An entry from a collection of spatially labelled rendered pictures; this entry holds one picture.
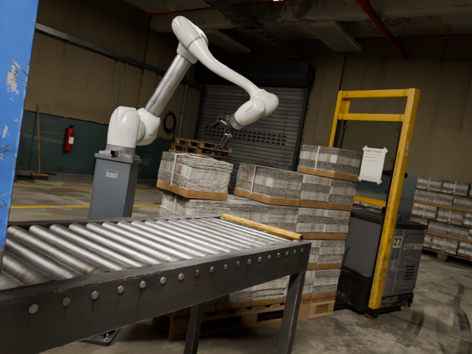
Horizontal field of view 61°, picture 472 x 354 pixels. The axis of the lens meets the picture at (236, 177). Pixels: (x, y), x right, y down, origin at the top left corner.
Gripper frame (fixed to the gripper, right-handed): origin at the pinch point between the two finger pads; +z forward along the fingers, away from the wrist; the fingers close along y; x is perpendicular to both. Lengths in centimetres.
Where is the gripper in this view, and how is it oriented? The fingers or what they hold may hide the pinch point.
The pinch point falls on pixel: (214, 137)
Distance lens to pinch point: 233.7
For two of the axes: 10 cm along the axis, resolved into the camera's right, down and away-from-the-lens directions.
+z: -6.0, 3.2, 7.3
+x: 7.9, 1.0, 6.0
